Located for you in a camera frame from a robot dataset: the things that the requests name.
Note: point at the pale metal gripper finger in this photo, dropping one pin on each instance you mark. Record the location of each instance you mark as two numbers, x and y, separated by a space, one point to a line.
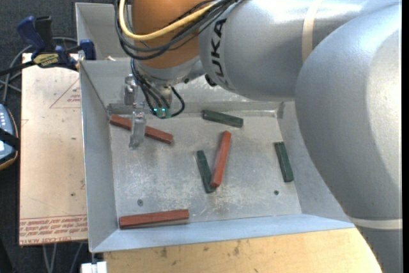
130 92
138 131

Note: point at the red-brown flat block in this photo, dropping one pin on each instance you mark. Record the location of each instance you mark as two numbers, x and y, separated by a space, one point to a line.
153 218
222 156
159 136

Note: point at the grey metal bin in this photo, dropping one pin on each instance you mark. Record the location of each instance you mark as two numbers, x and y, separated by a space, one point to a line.
166 176

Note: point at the dark green flat block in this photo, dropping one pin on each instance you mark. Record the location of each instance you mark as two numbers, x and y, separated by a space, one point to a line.
284 161
222 118
204 171

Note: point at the brown cardboard board, red print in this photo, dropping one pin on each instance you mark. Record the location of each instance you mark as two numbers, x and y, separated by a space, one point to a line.
51 153

